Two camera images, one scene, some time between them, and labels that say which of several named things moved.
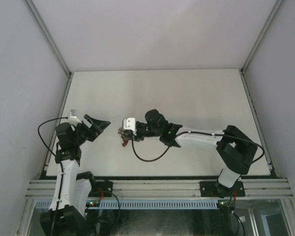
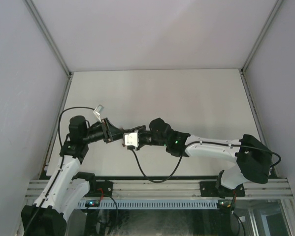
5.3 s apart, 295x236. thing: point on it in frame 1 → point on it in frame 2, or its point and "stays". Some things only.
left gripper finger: (100, 130) → (115, 134)
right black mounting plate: (209, 189) stays
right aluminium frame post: (242, 71) stays
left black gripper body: (83, 133) → (105, 131)
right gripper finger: (128, 136) → (140, 145)
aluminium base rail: (278, 188) stays
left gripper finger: (101, 124) → (112, 129)
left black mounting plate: (102, 189) stays
